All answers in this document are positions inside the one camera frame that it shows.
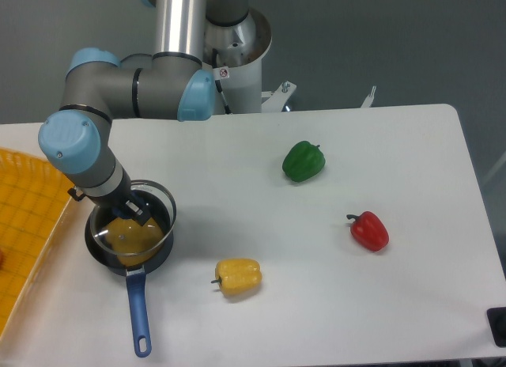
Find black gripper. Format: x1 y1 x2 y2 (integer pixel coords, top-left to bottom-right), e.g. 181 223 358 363
67 186 152 226

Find black pot blue handle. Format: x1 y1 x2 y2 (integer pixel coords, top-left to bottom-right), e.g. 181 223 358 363
85 180 177 358

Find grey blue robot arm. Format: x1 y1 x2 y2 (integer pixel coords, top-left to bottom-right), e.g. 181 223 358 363
38 0 249 224

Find green bell pepper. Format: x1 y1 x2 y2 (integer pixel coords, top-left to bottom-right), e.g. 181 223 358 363
281 141 326 183

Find white table clamp bracket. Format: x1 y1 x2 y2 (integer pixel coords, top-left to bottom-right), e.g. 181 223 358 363
361 85 376 108

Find red bell pepper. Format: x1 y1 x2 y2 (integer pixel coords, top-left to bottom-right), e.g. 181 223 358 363
346 211 390 252

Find glass pot lid blue knob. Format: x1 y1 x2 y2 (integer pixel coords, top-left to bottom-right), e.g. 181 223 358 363
86 180 177 267

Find black device at table corner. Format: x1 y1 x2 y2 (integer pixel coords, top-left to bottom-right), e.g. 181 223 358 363
486 307 506 348

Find yellow plastic basket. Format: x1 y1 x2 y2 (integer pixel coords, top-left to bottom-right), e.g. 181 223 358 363
1 148 73 339

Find yellow bell pepper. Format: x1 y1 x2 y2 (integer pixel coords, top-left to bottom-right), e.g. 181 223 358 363
211 258 262 297

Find yellow bread slice toy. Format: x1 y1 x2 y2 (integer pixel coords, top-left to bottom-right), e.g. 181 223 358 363
101 218 164 267

